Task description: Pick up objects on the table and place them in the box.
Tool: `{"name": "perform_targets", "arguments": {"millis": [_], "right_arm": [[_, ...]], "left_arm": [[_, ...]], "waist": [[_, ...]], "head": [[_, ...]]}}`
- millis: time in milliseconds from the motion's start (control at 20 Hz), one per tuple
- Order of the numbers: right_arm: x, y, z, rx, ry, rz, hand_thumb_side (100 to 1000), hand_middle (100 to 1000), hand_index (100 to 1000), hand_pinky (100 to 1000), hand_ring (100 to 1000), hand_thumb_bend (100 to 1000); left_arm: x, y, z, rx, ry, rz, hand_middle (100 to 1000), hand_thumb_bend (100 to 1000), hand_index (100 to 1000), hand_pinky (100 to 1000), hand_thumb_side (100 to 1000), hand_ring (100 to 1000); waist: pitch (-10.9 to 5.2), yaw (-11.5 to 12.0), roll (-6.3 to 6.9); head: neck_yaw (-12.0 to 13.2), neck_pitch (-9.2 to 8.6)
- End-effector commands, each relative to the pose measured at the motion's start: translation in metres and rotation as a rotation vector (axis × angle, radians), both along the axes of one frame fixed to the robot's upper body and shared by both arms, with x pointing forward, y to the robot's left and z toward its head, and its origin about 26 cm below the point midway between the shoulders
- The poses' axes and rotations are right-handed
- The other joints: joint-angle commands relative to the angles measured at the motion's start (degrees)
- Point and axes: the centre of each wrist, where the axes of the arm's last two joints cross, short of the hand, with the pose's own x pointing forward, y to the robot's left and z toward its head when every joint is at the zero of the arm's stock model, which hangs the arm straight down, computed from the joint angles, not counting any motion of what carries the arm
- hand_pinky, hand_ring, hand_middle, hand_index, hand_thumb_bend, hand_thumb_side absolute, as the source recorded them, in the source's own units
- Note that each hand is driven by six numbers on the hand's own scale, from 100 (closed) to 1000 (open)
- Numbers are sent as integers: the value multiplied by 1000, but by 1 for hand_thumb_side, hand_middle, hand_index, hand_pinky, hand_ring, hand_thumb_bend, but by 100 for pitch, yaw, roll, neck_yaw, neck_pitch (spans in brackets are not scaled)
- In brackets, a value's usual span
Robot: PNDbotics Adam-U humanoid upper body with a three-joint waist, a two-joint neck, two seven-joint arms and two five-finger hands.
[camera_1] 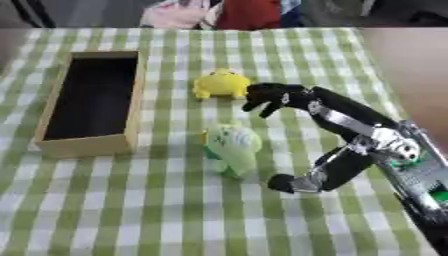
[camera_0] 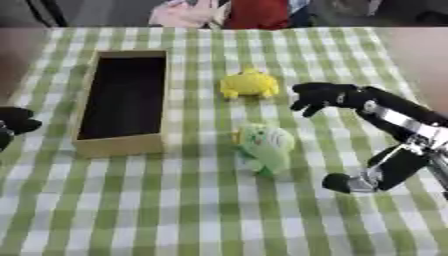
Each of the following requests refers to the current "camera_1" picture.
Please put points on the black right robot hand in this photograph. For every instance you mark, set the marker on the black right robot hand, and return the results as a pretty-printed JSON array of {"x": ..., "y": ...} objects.
[{"x": 344, "y": 110}]

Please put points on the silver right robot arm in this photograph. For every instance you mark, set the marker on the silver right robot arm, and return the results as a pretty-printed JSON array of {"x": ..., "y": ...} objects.
[{"x": 420, "y": 186}]

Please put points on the tan cardboard box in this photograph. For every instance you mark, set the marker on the tan cardboard box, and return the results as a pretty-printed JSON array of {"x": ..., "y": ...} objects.
[{"x": 93, "y": 100}]

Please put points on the green soft toy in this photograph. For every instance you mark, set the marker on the green soft toy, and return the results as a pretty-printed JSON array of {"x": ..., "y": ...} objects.
[{"x": 232, "y": 146}]

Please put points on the yellow soft toy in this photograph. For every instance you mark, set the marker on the yellow soft toy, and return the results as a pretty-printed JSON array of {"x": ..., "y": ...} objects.
[{"x": 220, "y": 85}]

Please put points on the person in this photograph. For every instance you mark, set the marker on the person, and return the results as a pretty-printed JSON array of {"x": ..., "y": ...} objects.
[{"x": 249, "y": 13}]

